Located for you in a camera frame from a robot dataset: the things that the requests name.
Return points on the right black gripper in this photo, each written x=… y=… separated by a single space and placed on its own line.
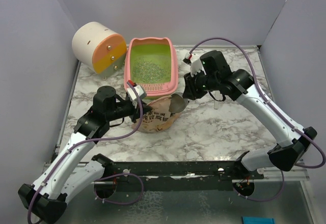
x=191 y=90

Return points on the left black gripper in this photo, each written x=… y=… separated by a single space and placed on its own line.
x=136 y=114

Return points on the clear plastic litter scoop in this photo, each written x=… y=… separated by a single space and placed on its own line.
x=178 y=103

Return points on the beige cat litter bag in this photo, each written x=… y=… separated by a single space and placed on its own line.
x=159 y=118

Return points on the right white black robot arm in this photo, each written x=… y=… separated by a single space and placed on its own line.
x=212 y=73

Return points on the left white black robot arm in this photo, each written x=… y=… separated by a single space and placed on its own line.
x=48 y=196

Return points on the green litter granules pile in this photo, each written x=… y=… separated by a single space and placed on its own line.
x=151 y=69

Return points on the pink green litter box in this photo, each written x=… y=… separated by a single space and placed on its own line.
x=141 y=47

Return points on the torn clear bag strip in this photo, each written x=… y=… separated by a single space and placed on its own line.
x=216 y=105

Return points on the cream orange cylindrical container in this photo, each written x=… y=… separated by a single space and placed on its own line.
x=99 y=48

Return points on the blue object at bottom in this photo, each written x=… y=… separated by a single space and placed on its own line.
x=257 y=220

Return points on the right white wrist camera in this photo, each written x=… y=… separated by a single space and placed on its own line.
x=196 y=66

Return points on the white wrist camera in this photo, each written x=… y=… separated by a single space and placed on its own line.
x=196 y=66
x=135 y=92

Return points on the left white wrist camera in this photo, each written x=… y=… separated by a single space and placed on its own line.
x=135 y=92

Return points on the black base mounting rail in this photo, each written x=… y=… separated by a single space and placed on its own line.
x=174 y=175

